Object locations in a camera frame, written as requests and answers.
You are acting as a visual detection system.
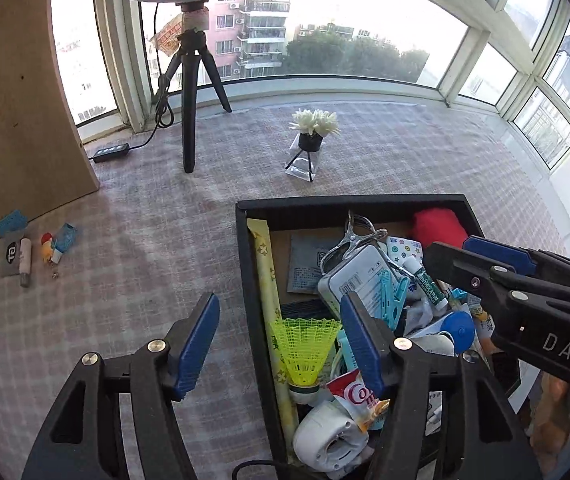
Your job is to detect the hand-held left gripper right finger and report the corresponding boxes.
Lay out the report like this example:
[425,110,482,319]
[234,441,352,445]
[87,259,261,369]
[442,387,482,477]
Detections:
[339,292,543,480]

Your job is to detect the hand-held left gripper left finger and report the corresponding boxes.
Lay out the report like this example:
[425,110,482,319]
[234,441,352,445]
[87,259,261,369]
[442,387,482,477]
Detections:
[21,292,221,480]

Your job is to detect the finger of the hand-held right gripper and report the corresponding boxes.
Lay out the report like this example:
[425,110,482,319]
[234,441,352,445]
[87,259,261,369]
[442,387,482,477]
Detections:
[462,235,570,287]
[423,241,570,341]

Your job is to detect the black storage box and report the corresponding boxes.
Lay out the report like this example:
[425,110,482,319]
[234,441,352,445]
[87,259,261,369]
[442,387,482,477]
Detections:
[235,193,523,475]

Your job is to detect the pale pink tube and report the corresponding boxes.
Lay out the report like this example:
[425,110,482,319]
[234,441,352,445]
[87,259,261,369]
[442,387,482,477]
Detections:
[18,237,33,288]

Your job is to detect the checkered tablecloth desktop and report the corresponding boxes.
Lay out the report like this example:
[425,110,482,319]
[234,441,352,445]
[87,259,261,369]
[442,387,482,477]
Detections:
[0,101,570,480]

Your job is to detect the person's right hand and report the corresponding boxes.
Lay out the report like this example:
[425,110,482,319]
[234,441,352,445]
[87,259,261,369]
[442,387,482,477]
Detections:
[532,373,570,467]

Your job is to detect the light blue card packet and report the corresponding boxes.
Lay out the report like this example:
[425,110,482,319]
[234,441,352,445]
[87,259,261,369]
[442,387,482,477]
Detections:
[337,332,361,376]

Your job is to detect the green white lip balm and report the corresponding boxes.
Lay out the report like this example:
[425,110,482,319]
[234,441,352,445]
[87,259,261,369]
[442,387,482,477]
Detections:
[402,256,448,311]

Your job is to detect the red white snack packet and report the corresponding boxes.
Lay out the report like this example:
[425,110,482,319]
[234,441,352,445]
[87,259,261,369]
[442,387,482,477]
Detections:
[326,370,391,431]

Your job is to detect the red cloth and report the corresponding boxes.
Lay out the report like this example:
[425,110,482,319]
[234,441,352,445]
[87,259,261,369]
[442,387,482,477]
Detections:
[411,208,468,249]

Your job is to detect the light blue clothes peg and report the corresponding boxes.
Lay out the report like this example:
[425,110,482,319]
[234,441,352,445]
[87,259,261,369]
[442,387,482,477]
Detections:
[377,270,411,331]

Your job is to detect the yellow green plastic shuttlecock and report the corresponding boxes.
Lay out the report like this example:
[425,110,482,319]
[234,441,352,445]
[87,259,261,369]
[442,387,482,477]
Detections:
[269,317,343,406]

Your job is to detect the smiley sticker sheet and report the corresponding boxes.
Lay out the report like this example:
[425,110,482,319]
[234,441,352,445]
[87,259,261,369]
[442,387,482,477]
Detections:
[386,235,423,266]

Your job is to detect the white bottle with blue cap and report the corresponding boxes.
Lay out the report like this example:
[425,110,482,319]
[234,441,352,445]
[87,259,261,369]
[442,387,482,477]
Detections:
[410,310,476,356]

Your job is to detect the white tin box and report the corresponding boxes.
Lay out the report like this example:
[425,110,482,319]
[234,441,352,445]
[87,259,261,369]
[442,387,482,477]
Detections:
[317,245,401,318]

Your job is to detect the white round plastic gadget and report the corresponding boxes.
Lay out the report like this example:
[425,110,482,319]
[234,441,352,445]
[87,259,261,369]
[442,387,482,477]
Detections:
[292,400,373,472]

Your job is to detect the grey flat sachet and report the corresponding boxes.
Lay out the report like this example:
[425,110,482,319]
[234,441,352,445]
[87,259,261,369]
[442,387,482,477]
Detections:
[287,232,338,293]

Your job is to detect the long yellow printed packet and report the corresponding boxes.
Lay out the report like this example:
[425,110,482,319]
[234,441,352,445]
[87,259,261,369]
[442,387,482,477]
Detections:
[246,218,300,453]

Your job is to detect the metal spring clip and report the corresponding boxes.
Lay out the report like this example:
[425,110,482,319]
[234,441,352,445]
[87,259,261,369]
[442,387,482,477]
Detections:
[319,211,388,271]

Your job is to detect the blue white small packet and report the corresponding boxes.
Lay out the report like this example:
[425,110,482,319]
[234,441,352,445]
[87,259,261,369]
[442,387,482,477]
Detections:
[54,222,78,256]

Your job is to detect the red yellow small toy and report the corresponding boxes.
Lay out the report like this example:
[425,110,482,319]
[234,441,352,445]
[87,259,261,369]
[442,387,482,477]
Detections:
[40,232,63,277]

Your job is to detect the white flowers in glass vase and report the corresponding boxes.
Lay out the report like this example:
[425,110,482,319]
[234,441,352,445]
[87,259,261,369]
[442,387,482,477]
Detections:
[285,108,342,183]

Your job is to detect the dark sachet with white logo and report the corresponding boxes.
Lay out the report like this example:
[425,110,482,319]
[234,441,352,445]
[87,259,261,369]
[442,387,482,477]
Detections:
[0,237,28,278]

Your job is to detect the black power strip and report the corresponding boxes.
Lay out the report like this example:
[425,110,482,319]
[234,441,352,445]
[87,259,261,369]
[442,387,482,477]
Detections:
[92,143,132,163]

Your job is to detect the black tripod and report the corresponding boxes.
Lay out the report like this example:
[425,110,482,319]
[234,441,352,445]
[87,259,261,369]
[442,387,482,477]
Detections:
[157,2,233,175]

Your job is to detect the green trees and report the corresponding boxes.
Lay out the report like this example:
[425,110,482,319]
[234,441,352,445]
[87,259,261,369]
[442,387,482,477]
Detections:
[282,27,430,83]

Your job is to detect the wooden board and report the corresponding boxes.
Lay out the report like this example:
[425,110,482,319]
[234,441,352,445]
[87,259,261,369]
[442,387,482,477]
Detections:
[0,0,101,261]

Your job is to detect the pink apartment building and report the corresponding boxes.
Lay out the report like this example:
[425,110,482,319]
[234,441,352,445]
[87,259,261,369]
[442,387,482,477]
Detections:
[150,0,291,81]

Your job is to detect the ring light on tripod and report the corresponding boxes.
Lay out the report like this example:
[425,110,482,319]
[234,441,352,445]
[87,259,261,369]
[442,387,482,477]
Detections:
[50,0,570,171]

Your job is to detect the black ring light cable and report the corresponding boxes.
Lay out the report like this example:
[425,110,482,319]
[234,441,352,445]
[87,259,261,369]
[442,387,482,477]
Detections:
[128,0,176,153]

